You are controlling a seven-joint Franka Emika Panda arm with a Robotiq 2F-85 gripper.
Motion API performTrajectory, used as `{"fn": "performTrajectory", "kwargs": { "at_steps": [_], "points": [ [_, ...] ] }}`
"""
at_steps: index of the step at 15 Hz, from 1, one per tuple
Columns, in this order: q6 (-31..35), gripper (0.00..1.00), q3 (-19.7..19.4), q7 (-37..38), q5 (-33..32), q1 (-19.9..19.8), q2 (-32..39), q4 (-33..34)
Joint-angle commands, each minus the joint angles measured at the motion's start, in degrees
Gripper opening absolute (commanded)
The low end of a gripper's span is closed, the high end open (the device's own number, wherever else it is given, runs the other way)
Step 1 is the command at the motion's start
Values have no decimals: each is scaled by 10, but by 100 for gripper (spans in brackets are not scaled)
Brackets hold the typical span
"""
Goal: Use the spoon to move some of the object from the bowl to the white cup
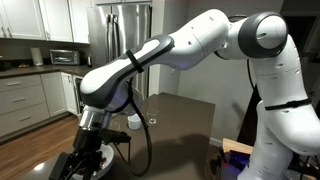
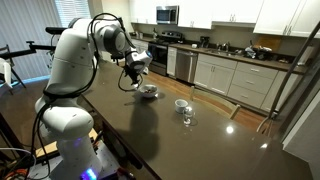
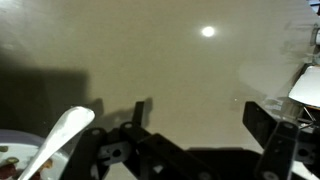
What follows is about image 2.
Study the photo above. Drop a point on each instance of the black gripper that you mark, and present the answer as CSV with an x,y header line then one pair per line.
x,y
135,74

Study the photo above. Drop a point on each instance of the dried fruit and nut mix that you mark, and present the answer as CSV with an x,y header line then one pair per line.
x,y
149,89

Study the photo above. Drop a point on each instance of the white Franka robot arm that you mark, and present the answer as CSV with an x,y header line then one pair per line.
x,y
73,66

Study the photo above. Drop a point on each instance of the white ceramic bowl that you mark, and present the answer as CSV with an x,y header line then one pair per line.
x,y
148,95

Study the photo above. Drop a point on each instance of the white ceramic cup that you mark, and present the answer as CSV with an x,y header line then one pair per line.
x,y
181,107

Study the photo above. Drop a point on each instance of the black and steel stove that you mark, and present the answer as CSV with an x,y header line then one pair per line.
x,y
160,55

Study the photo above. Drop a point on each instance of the stainless steel dishwasher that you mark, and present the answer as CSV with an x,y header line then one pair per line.
x,y
186,66

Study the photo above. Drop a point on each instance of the clear drinking glass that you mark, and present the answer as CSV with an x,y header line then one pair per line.
x,y
188,115

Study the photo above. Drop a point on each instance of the stainless steel microwave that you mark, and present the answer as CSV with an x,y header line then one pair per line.
x,y
166,15

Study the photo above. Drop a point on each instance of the black coffee maker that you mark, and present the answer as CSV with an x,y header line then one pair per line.
x,y
204,42

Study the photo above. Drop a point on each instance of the green houseplant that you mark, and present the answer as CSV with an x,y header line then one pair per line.
x,y
51,61

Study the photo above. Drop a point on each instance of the metal kitchen faucet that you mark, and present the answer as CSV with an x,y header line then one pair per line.
x,y
226,46

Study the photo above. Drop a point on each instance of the white window blind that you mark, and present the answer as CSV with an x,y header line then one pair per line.
x,y
71,10

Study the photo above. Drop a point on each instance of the light wooden chair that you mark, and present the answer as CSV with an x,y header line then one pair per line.
x,y
235,112

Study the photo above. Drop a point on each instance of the wooden board under robot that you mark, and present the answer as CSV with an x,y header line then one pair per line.
x,y
46,148

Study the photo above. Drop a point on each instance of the black tripod boom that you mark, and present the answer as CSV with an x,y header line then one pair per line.
x,y
31,46

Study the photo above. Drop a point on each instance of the white base cabinets with drawers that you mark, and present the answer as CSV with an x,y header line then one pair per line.
x,y
253,81

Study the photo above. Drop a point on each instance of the pile of dishes and cloth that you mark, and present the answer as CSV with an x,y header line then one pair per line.
x,y
258,53

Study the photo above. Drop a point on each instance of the wooden cutting board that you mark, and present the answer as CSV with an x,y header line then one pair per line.
x,y
271,41

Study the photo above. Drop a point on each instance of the grey metal stand pole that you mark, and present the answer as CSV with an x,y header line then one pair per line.
x,y
292,74

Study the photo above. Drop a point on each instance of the white paper towel roll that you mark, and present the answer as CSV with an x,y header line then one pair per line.
x,y
308,55

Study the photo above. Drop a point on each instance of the grey perforated robot base plate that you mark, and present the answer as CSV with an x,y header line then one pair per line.
x,y
106,160

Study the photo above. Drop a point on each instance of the white wall cabinet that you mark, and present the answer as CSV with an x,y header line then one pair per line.
x,y
276,15
196,13

